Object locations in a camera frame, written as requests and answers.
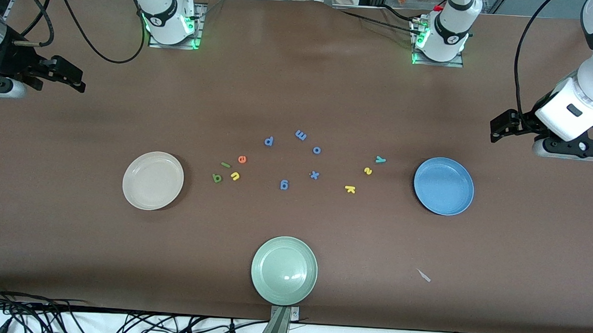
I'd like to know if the black cable on tabletop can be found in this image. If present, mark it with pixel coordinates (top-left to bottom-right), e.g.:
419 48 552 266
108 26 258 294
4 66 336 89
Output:
332 4 420 36

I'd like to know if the beige round plate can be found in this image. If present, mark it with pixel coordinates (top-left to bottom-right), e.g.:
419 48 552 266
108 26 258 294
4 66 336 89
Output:
121 150 186 213

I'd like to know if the green round plate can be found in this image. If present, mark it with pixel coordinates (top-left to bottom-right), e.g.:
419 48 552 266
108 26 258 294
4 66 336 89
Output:
249 234 320 308

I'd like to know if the metal camera post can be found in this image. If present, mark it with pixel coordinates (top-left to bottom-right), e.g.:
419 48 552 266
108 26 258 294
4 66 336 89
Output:
255 305 301 333

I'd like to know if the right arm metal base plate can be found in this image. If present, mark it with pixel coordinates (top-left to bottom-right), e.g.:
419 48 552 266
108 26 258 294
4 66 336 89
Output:
148 0 207 51

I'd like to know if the blue round plate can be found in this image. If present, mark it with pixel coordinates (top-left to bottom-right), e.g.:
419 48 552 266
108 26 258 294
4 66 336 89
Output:
412 155 476 217

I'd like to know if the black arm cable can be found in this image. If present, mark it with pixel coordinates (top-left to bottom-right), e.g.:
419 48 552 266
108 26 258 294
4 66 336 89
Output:
511 0 557 118
11 0 149 66

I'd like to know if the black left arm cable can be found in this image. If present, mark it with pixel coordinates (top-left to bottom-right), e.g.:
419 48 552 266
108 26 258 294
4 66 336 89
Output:
511 0 557 118

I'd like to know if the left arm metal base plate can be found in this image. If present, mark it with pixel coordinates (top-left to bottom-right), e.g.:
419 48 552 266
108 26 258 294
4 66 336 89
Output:
409 16 467 69

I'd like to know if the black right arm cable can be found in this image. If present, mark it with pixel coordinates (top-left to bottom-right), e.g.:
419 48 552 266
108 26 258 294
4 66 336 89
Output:
11 0 149 66

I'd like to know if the black floor cable tangle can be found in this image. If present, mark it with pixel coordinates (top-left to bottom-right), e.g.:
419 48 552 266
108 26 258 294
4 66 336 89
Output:
0 279 272 333

